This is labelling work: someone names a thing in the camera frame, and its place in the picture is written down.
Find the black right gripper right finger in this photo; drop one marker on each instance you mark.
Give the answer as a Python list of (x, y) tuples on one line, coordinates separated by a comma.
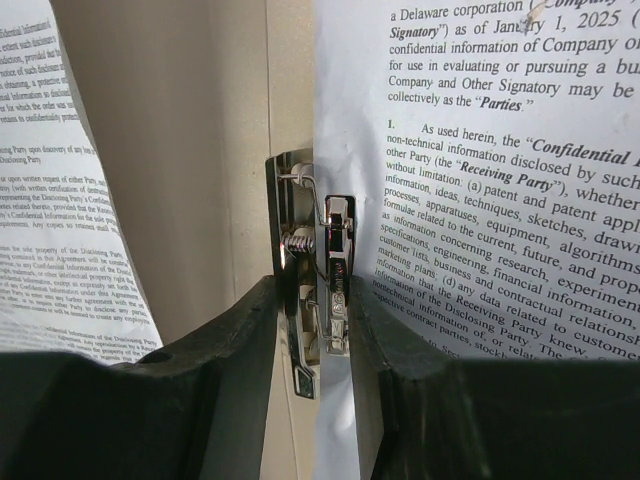
[(421, 414)]

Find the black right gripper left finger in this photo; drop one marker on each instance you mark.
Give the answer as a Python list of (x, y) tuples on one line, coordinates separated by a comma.
[(194, 409)]

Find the white printed paper sheet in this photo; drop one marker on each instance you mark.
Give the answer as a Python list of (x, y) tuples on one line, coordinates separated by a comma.
[(67, 282)]

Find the white printed paper sheets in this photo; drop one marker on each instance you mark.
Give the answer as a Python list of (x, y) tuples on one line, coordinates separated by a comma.
[(492, 150)]

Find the tan paper folder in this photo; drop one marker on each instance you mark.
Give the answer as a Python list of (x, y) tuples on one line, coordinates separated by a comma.
[(185, 101)]

